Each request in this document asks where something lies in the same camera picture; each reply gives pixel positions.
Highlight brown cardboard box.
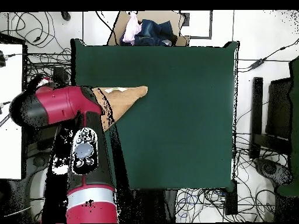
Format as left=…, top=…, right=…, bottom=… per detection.
left=108, top=10, right=191, bottom=47

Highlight black loose floor cables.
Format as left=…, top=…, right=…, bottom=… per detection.
left=0, top=11, right=71, bottom=50

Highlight dark round floor stand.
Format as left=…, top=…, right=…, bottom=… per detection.
left=253, top=157, right=294, bottom=187
left=26, top=151, right=51, bottom=169

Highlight black power strip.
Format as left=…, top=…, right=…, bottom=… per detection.
left=224, top=180, right=238, bottom=215

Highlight tan terry towel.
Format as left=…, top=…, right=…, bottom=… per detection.
left=92, top=85, right=148, bottom=132

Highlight green hanging cloth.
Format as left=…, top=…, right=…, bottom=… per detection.
left=276, top=55, right=299, bottom=198

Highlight dark green table cloth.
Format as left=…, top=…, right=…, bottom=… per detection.
left=70, top=38, right=240, bottom=191

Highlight black equipment stand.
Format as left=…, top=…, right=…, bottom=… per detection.
left=23, top=66, right=65, bottom=152

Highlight white desk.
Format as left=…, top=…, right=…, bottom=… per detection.
left=0, top=43, right=24, bottom=180

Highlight black upright bar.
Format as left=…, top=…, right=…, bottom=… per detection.
left=249, top=76, right=264, bottom=160

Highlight blue denim jeans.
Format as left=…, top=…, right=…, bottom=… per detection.
left=134, top=19, right=178, bottom=47

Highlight pale pink garment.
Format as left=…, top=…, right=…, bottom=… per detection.
left=121, top=12, right=142, bottom=44

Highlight black cable tangle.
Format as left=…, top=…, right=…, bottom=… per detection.
left=175, top=187, right=276, bottom=222
left=23, top=47, right=72, bottom=87

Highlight black flat strip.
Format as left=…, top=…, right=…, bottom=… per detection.
left=0, top=115, right=11, bottom=128

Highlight black flat case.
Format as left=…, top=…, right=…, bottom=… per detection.
left=265, top=76, right=293, bottom=141

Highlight black cable with adapter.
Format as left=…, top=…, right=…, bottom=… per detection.
left=238, top=38, right=299, bottom=73

